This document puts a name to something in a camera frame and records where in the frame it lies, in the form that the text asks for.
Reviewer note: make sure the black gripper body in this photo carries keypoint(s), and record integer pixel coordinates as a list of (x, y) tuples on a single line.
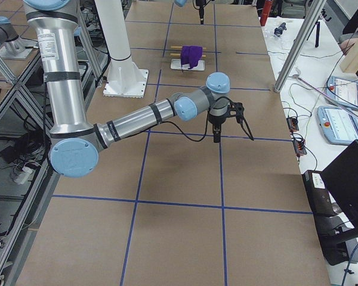
[(216, 120), (201, 8)]

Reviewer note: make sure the purple towel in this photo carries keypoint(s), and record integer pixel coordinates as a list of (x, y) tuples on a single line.
[(190, 55)]

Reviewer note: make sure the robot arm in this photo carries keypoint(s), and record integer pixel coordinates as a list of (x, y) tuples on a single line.
[(75, 143), (3, 32)]

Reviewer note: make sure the wooden rack bar outer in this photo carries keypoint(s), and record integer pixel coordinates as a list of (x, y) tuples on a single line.
[(178, 47)]

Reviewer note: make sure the wooden rack bar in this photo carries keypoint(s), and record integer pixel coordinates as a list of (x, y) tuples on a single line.
[(179, 55), (178, 47)]

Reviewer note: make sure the wooden rack bar inner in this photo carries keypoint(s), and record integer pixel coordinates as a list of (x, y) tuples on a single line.
[(179, 55)]

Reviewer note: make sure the white towel rack base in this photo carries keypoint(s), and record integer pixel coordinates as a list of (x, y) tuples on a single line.
[(176, 65)]

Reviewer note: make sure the red cylinder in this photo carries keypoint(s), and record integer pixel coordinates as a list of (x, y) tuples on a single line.
[(265, 12)]

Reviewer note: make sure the dark blue folded umbrella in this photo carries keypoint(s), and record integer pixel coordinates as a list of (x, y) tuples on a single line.
[(278, 31)]

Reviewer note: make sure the teach pendant near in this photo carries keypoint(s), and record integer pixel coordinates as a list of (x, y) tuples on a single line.
[(338, 127)]

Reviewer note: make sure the teach pendant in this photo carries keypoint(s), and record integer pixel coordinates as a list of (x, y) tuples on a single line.
[(344, 91), (338, 127)]

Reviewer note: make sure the reacher grabber tool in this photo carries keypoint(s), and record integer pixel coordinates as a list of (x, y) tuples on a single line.
[(332, 101)]

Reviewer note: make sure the teach pendant far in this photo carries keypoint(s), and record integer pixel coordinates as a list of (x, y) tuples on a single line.
[(344, 91)]

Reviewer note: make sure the black monitor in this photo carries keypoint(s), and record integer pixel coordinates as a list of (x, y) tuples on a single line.
[(341, 180)]

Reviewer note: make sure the black desktop computer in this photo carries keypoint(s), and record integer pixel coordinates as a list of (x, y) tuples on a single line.
[(326, 219)]

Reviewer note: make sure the seated person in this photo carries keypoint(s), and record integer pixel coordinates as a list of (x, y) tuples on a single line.
[(346, 45)]

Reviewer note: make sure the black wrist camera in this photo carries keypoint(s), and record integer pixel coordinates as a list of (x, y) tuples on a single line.
[(235, 110)]

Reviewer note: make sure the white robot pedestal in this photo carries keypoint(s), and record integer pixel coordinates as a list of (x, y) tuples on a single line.
[(124, 78)]

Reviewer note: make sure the aluminium frame post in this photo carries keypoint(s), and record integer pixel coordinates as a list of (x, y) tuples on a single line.
[(305, 30)]

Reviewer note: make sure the aluminium frame cabinet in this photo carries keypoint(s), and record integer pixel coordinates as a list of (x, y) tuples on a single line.
[(26, 181)]

